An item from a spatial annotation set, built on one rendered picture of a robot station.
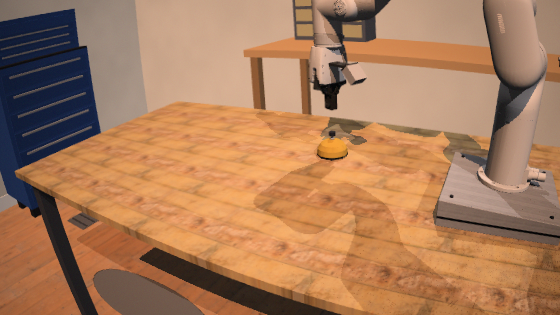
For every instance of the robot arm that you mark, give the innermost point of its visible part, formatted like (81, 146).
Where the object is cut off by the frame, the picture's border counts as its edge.
(519, 60)

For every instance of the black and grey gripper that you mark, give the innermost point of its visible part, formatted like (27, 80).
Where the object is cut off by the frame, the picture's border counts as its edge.
(330, 76)

